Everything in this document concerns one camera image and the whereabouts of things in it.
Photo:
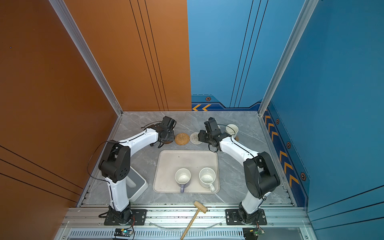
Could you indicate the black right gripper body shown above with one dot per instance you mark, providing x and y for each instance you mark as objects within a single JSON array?
[{"x": 205, "y": 137}]

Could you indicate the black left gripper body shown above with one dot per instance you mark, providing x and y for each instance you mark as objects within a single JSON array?
[{"x": 170, "y": 135}]

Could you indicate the white woven round coaster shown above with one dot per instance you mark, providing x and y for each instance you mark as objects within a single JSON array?
[{"x": 194, "y": 138}]

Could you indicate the tan woven rattan coaster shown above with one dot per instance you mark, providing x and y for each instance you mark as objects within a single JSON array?
[{"x": 182, "y": 139}]

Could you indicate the large white mug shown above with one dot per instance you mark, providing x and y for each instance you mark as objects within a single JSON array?
[{"x": 207, "y": 178}]

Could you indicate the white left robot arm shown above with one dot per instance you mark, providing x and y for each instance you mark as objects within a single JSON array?
[{"x": 115, "y": 165}]

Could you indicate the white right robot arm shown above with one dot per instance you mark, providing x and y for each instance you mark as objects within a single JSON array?
[{"x": 261, "y": 176}]

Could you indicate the beige serving tray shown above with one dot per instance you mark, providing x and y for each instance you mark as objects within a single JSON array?
[{"x": 171, "y": 160}]

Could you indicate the wooden mallet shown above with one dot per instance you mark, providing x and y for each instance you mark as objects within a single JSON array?
[{"x": 200, "y": 208}]

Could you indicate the right green circuit board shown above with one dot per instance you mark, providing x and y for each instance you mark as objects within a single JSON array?
[{"x": 251, "y": 233}]

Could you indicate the green circuit board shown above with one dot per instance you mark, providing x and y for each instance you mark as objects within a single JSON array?
[
  {"x": 251, "y": 233},
  {"x": 124, "y": 234}
]

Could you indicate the left green circuit board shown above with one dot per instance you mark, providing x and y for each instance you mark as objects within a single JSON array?
[{"x": 124, "y": 234}]

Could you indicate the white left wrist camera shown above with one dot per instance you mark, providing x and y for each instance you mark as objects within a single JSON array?
[{"x": 168, "y": 123}]

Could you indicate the white mug purple handle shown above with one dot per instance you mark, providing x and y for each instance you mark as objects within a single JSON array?
[{"x": 183, "y": 177}]

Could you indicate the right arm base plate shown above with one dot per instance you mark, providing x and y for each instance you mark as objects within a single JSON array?
[{"x": 232, "y": 216}]

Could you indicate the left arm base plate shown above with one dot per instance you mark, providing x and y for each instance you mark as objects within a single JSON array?
[{"x": 135, "y": 217}]

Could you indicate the aluminium front rail frame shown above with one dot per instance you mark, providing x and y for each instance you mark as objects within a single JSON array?
[{"x": 168, "y": 222}]

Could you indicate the aluminium corner post right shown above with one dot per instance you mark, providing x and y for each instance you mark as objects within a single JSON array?
[{"x": 292, "y": 43}]

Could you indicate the aluminium corner post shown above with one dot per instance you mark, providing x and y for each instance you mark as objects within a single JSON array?
[
  {"x": 292, "y": 43},
  {"x": 74, "y": 32}
]

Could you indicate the aluminium corner post left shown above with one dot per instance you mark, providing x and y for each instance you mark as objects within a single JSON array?
[{"x": 74, "y": 32}]

